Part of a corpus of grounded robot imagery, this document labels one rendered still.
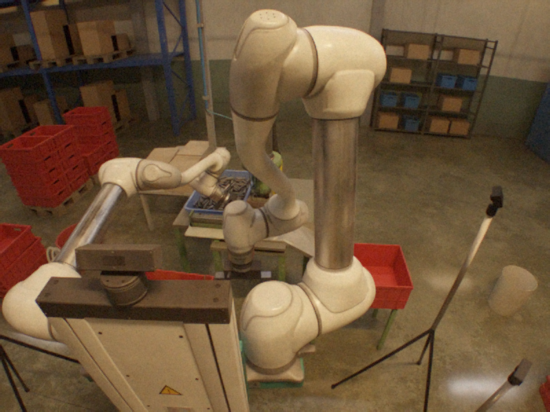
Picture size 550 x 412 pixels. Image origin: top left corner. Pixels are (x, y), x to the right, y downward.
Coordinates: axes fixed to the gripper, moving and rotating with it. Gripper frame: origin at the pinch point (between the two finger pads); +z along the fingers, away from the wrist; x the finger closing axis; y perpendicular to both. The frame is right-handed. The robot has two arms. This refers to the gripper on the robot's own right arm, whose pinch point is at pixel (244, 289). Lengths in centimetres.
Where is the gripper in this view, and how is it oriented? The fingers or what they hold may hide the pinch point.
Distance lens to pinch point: 119.1
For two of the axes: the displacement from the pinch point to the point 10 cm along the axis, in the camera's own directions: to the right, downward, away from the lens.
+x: 10.0, -0.1, 0.2
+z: 0.0, 8.3, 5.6
